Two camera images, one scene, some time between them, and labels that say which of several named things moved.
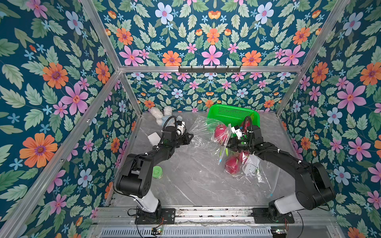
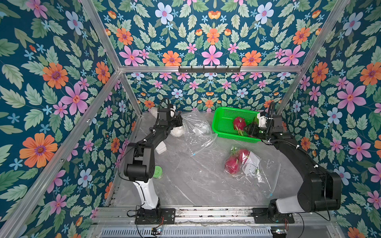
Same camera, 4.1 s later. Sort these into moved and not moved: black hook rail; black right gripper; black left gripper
Moved: black right gripper; black left gripper
Not moved: black hook rail
